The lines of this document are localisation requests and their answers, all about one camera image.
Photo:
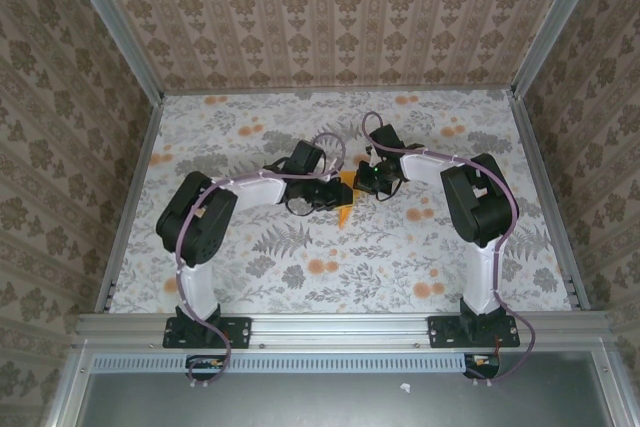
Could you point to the aluminium side rail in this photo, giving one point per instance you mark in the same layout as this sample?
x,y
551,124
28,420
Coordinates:
x,y
130,207
550,197

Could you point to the grey metal panel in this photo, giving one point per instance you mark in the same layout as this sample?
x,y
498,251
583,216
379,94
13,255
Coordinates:
x,y
300,402

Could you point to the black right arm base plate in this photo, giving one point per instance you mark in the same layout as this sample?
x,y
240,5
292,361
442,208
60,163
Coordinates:
x,y
442,332

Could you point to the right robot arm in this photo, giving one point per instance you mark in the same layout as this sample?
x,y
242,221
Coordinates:
x,y
480,207

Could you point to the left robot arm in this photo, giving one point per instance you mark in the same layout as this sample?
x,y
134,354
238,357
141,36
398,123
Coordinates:
x,y
200,212

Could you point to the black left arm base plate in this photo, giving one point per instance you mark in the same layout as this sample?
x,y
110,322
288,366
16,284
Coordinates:
x,y
240,332

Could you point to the small white paper scrap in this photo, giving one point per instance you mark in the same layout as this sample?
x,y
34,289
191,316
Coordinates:
x,y
405,388

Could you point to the floral patterned table cover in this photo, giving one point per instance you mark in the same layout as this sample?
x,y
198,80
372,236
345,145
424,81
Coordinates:
x,y
350,272

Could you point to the orange paper sheet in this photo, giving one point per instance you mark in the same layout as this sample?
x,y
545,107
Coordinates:
x,y
345,214

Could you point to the long aluminium base rail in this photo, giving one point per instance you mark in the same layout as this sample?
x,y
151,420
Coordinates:
x,y
340,329

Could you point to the aluminium frame post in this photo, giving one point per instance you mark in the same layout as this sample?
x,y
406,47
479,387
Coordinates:
x,y
560,22
110,22

